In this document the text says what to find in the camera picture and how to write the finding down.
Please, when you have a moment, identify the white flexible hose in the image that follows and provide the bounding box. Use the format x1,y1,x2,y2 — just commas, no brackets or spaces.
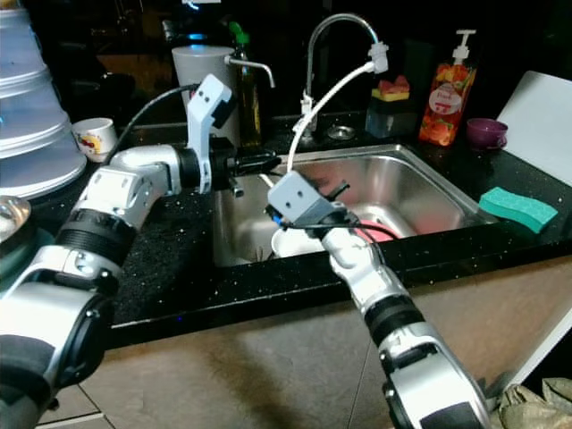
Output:
284,44,391,177

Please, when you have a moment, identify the white bowl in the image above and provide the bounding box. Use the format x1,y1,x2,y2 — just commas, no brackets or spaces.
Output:
272,227,328,259

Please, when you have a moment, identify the round metal drain cap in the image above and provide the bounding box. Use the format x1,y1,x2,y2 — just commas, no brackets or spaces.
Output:
325,124,357,142

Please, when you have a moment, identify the green capped oil bottle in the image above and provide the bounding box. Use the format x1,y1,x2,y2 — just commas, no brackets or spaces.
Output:
227,21,263,149

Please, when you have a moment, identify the stainless steel sink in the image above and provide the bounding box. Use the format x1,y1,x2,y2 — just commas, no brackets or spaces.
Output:
211,143,503,269

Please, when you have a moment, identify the clear sponge holder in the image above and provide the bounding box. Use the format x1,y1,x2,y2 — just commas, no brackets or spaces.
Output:
364,88,417,140

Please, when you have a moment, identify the small chrome tap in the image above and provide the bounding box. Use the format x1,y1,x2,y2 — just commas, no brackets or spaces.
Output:
228,55,277,89

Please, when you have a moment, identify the grey canister with red button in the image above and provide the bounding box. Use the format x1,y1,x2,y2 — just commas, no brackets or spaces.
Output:
171,44,239,149

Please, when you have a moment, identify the watermelon shaped sponge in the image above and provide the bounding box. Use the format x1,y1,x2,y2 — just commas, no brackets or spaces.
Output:
374,77,413,103

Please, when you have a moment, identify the white printed mug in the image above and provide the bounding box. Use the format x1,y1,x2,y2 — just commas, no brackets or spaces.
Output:
71,117,120,164

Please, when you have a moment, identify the orange dish soap pump bottle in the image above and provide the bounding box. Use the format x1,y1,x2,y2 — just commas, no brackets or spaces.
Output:
417,29,478,147

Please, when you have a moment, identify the chrome gooseneck faucet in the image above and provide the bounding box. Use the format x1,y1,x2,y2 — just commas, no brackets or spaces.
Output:
300,13,387,137

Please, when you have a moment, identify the purple cup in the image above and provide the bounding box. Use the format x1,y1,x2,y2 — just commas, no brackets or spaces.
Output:
466,117,509,151

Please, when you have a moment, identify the green sponge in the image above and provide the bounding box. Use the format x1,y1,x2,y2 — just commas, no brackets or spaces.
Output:
477,186,560,236

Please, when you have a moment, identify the translucent stacked food cover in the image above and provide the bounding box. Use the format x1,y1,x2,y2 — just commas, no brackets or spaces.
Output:
0,0,96,200

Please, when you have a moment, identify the white cutting board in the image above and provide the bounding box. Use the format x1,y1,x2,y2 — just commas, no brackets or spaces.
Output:
495,71,572,185

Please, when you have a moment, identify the metal bowl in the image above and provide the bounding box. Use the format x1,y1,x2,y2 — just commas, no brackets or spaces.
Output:
0,194,33,245

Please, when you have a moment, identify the teal plate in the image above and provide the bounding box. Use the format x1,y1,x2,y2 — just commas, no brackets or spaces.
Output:
0,227,55,292

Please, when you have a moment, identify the crumpled olive bag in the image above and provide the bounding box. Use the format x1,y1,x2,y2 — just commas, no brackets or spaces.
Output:
486,376,572,429

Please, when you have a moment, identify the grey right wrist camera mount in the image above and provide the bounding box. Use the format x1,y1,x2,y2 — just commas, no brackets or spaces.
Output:
265,169,341,231

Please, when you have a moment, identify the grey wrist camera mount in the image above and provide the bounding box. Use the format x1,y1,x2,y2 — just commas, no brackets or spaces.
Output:
185,72,239,194
265,169,341,231

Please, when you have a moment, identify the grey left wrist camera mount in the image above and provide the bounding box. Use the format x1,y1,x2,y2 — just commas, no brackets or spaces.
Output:
185,72,239,194

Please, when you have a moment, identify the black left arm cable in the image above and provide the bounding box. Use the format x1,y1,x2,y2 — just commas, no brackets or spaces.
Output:
114,83,199,162

